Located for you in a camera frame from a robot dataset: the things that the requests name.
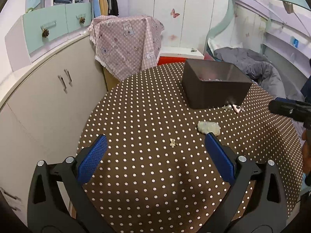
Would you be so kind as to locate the pink heart charm keychain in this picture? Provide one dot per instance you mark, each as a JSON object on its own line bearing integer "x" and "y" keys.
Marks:
{"x": 237, "y": 109}

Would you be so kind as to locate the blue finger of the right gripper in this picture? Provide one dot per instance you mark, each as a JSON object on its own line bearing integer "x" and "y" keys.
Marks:
{"x": 281, "y": 106}

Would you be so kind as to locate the pink gingham bear cloth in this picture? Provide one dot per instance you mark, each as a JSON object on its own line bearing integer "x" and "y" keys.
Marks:
{"x": 126, "y": 45}

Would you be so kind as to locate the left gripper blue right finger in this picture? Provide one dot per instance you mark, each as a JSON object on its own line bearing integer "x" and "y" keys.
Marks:
{"x": 224, "y": 159}

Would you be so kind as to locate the brown polka dot tablecloth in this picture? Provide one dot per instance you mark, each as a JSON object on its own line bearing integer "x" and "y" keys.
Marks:
{"x": 142, "y": 184}

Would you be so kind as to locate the mint green drawer unit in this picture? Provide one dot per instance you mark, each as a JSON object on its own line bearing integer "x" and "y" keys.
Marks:
{"x": 36, "y": 33}

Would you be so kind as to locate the grey quilt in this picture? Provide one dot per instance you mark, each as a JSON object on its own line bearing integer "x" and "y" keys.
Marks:
{"x": 256, "y": 67}

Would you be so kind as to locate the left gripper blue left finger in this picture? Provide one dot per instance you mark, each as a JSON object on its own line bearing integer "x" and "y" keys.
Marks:
{"x": 89, "y": 158}

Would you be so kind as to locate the beige cabinet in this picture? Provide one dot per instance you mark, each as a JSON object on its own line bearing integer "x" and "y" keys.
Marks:
{"x": 44, "y": 114}

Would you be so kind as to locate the grey storage box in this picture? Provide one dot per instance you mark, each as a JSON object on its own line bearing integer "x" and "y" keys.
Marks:
{"x": 211, "y": 84}

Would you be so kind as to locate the pale green jade pendant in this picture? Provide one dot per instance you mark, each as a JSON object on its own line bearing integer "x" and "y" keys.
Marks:
{"x": 208, "y": 127}

